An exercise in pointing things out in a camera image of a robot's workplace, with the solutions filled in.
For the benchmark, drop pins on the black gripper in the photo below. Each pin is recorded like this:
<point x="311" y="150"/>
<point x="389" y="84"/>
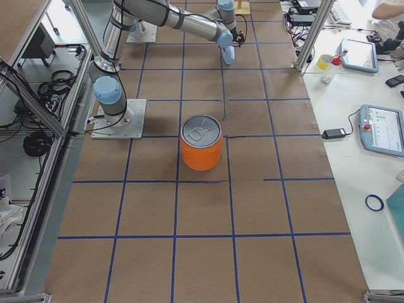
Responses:
<point x="233" y="32"/>

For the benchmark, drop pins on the light blue cup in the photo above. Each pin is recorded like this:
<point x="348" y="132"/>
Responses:
<point x="228" y="55"/>

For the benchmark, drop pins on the wooden cup tree stand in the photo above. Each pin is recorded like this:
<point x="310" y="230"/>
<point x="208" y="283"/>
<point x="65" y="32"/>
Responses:
<point x="242" y="7"/>

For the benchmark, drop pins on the yellow tape roll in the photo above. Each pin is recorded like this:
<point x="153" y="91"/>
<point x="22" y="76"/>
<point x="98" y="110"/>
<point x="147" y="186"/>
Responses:
<point x="323" y="61"/>

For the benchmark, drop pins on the clear bottle red cap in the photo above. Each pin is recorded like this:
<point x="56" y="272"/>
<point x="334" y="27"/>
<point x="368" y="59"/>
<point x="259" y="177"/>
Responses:
<point x="330" y="71"/>

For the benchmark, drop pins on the orange can with silver lid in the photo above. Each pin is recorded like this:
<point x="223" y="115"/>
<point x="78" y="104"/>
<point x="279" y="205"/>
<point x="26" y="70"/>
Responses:
<point x="201" y="142"/>

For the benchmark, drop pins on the far teach pendant tablet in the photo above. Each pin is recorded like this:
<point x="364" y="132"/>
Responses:
<point x="360" y="56"/>

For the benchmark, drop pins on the teach pendant tablet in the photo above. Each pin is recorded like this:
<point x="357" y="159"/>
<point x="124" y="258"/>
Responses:
<point x="381" y="130"/>
<point x="360" y="56"/>

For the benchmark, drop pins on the black power adapter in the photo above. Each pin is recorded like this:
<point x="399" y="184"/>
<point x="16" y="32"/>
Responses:
<point x="330" y="134"/>

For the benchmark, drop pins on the black phone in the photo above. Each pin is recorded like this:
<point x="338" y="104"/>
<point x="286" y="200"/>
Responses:
<point x="395" y="81"/>

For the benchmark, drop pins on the near teach pendant tablet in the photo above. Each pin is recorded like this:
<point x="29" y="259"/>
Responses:
<point x="381" y="130"/>

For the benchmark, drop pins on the teal board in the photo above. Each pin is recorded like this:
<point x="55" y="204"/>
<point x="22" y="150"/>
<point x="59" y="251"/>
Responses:
<point x="395" y="205"/>

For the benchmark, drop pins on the white crumpled cloth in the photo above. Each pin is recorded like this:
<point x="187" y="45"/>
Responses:
<point x="11" y="215"/>

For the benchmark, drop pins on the aluminium frame post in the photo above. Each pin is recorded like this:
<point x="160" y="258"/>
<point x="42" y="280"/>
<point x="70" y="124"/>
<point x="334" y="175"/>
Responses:
<point x="321" y="16"/>

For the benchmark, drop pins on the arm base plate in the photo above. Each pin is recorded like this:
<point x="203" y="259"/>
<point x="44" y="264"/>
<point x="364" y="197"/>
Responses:
<point x="115" y="128"/>
<point x="142" y="33"/>

